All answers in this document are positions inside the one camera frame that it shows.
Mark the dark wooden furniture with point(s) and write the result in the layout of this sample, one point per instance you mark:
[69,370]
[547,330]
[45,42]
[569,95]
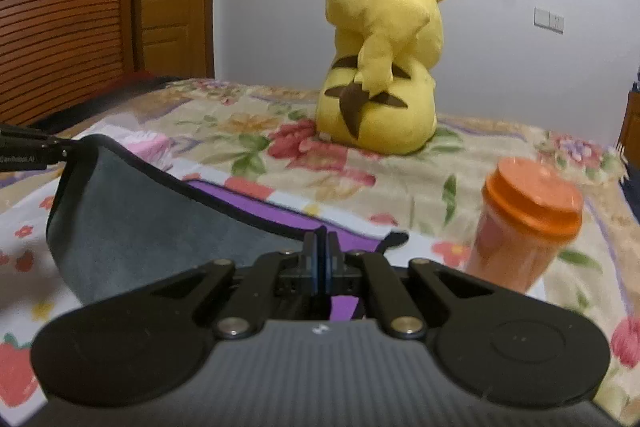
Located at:
[631,122]

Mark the white wall switch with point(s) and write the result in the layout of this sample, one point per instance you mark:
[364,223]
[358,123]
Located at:
[548,20]

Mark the orange lidded plastic cup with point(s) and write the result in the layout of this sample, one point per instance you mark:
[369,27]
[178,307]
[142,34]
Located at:
[520,227]

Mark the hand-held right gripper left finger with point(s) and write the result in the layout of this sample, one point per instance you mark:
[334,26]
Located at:
[312,268]

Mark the white strawberry print blanket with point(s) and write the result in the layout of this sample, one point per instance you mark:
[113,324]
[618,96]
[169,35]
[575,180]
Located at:
[20,267]

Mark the grey and purple towel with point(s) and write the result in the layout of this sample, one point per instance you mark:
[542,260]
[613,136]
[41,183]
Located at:
[150,217]

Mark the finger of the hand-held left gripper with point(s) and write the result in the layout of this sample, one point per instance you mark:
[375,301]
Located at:
[62,146]

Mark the slatted wooden headboard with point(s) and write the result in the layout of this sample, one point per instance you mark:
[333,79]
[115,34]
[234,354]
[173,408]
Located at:
[55,7]

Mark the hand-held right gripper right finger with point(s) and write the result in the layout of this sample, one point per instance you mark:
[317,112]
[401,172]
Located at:
[325,268]

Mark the yellow plush toy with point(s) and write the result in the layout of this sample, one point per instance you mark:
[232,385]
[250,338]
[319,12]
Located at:
[385,72]

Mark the floral bed sheet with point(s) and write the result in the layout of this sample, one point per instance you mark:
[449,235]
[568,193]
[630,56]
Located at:
[415,187]

